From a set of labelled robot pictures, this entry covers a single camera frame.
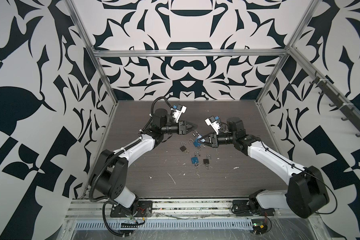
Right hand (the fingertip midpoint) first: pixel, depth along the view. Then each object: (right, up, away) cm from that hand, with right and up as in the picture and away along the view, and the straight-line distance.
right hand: (200, 140), depth 75 cm
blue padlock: (-1, -14, +15) cm, 20 cm away
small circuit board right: (+28, -40, -4) cm, 48 cm away
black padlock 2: (+6, -15, +15) cm, 22 cm away
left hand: (-1, +8, 0) cm, 8 cm away
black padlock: (-8, -8, +21) cm, 24 cm away
